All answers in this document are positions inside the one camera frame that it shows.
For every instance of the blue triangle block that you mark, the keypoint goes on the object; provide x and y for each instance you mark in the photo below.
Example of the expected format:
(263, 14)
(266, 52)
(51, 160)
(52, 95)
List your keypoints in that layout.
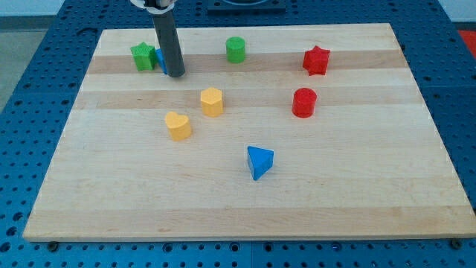
(259, 161)

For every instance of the yellow hexagon block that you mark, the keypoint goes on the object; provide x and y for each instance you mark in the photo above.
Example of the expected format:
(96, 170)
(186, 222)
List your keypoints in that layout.
(212, 102)

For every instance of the yellow heart block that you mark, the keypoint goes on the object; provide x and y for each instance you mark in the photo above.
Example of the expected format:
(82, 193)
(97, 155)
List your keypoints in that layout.
(178, 126)

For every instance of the light wooden board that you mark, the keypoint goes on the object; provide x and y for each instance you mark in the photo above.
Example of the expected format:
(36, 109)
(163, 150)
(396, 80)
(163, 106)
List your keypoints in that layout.
(368, 164)

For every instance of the red cylinder block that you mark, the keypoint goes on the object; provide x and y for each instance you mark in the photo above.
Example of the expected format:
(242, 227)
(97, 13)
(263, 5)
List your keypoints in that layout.
(303, 104)

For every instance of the green cylinder block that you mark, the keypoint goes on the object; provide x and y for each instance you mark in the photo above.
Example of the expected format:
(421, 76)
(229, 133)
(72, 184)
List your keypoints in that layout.
(235, 49)

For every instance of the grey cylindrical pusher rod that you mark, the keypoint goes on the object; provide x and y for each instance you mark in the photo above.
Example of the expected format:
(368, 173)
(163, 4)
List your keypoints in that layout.
(168, 39)

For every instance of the red star block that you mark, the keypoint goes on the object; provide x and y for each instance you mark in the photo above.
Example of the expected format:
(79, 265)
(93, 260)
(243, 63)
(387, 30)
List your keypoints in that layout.
(316, 60)

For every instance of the blue block behind rod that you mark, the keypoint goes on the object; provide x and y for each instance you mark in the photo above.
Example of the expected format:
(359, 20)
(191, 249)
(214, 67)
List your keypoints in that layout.
(161, 61)

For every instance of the green star block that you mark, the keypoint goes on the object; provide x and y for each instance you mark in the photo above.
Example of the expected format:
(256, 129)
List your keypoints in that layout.
(144, 56)

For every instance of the red object at edge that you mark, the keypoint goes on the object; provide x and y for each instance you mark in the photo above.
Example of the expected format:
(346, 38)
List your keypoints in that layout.
(469, 38)

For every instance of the white rod mount flange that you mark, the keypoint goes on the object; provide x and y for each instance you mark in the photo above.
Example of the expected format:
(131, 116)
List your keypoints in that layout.
(155, 7)

